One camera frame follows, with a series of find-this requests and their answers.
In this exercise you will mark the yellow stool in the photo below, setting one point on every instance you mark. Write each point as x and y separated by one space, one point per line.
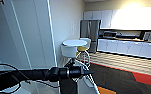
82 49

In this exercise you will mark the white round side table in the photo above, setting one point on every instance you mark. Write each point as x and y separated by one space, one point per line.
74 42

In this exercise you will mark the stainless steel fridge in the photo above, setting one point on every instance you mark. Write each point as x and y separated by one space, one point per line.
90 35

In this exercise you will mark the black microwave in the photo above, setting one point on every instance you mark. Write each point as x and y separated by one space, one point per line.
110 34

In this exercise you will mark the black framed picture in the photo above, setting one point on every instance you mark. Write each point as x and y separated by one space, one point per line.
147 36

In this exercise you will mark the black door hinge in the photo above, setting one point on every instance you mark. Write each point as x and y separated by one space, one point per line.
0 2

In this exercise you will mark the white kitchen wall cabinets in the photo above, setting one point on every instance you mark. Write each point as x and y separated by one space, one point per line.
101 18

